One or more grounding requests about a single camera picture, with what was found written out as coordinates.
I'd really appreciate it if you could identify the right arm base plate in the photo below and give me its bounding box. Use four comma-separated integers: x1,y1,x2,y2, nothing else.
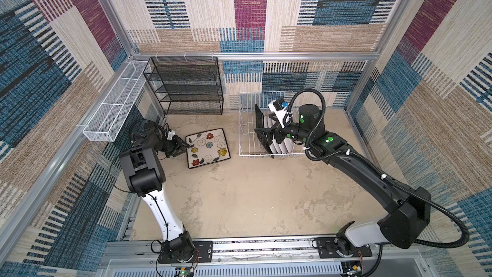
311,236,373,259

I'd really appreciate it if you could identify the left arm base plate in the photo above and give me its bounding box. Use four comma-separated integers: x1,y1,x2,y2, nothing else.
157,241,214,264

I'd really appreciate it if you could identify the white round plate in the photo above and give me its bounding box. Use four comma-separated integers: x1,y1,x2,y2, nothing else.
271,115,288,154
267,117,279,154
279,128,294,153

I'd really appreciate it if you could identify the white mesh wall basket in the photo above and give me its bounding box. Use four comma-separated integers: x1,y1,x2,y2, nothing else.
83,60,147,142

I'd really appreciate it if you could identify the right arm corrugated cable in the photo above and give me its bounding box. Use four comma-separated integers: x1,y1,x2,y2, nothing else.
287,88,470,250

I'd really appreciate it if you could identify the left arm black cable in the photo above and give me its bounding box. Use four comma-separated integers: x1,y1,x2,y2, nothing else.
108,118,170,194

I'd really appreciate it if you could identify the black wire shelf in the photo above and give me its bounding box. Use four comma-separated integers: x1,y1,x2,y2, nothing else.
143,56,224,115

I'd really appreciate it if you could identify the floral square plate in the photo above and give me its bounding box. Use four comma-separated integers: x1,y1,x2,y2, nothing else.
185,128,231,169

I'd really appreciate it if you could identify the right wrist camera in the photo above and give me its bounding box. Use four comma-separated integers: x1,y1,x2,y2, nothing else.
269,97,290,128

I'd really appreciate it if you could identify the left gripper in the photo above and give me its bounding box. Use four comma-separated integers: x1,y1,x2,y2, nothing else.
156,135,191,158

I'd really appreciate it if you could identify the white wire dish rack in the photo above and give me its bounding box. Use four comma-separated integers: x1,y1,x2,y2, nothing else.
238,91,303,159

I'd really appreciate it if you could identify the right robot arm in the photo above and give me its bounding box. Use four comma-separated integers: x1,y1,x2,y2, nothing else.
254,99,431,256

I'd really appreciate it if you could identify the aluminium mounting rail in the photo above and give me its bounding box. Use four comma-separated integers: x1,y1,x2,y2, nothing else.
96,235,438,276

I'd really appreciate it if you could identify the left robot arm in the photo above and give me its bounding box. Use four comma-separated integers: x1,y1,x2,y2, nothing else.
119,119,196,263

